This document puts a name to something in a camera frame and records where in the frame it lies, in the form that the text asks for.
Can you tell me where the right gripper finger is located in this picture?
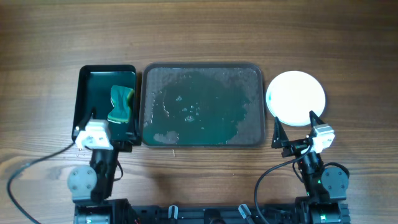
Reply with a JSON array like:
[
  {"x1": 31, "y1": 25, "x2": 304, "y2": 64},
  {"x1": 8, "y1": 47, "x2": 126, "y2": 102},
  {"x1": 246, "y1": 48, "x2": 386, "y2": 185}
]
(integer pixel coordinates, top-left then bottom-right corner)
[
  {"x1": 309, "y1": 111, "x2": 324, "y2": 127},
  {"x1": 271, "y1": 116, "x2": 289, "y2": 149}
]

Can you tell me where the left black cable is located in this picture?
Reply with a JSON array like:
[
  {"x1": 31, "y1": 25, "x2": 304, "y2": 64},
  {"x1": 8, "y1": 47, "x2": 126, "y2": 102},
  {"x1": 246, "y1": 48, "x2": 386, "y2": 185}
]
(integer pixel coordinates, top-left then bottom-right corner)
[{"x1": 6, "y1": 142, "x2": 77, "y2": 224}]

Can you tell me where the large dark serving tray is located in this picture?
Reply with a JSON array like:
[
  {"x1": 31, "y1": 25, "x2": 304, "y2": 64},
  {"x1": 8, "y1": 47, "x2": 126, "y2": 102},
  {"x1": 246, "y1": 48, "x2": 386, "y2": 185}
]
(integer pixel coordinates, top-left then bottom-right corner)
[{"x1": 140, "y1": 62, "x2": 266, "y2": 147}]

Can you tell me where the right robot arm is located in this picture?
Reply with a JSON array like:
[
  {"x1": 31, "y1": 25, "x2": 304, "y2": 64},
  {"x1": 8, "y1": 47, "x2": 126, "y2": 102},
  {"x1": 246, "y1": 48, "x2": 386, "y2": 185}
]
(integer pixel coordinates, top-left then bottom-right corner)
[{"x1": 264, "y1": 111, "x2": 350, "y2": 223}]

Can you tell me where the small black water tub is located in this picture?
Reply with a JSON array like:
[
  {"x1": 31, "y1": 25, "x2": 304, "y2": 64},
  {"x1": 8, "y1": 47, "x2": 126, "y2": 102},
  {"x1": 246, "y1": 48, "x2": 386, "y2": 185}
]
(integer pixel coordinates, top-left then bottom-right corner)
[{"x1": 72, "y1": 65, "x2": 139, "y2": 141}]

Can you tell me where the green and yellow sponge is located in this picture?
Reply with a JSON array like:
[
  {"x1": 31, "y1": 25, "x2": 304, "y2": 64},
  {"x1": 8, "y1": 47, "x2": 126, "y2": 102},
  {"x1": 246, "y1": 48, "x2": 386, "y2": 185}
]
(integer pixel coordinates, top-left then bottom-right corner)
[{"x1": 108, "y1": 85, "x2": 135, "y2": 124}]

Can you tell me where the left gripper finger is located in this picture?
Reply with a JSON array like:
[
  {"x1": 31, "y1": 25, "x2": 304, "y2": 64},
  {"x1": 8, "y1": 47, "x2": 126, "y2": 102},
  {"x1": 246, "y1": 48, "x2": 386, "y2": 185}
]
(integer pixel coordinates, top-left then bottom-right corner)
[
  {"x1": 126, "y1": 119, "x2": 141, "y2": 145},
  {"x1": 79, "y1": 107, "x2": 96, "y2": 131}
]

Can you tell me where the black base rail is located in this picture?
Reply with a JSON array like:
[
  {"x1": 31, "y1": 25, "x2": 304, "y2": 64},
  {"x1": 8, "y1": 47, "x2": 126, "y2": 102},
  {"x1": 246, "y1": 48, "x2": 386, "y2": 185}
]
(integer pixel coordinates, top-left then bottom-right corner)
[{"x1": 73, "y1": 199, "x2": 351, "y2": 224}]

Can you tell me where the black cable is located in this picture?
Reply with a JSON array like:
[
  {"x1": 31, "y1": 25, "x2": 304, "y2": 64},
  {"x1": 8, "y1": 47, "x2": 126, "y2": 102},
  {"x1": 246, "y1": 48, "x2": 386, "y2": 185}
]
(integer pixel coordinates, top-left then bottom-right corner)
[
  {"x1": 254, "y1": 144, "x2": 313, "y2": 218},
  {"x1": 6, "y1": 142, "x2": 77, "y2": 224}
]

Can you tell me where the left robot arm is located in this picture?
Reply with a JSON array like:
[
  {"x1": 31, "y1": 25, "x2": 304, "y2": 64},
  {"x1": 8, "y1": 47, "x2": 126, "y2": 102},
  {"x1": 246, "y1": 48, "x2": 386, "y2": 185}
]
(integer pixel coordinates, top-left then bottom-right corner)
[{"x1": 67, "y1": 108, "x2": 141, "y2": 224}]

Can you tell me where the right black cable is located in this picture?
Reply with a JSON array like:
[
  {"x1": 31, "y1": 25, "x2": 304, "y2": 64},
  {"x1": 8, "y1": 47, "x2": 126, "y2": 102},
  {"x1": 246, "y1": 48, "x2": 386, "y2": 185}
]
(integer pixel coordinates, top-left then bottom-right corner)
[{"x1": 254, "y1": 144, "x2": 313, "y2": 218}]

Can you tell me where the white plate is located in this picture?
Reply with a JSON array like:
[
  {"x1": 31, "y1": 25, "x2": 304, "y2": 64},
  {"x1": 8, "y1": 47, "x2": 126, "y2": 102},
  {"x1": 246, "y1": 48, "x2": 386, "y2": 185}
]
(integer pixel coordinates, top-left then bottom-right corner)
[{"x1": 266, "y1": 70, "x2": 326, "y2": 126}]

